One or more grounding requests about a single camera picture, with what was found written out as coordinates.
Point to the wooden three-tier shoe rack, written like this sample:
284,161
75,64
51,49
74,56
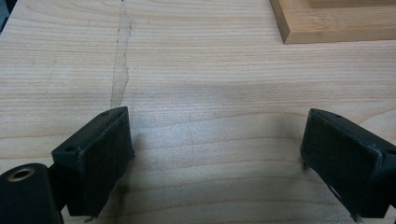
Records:
336,29

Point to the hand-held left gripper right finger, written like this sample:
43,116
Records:
348,161

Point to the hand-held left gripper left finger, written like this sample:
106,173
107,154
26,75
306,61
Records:
93,161

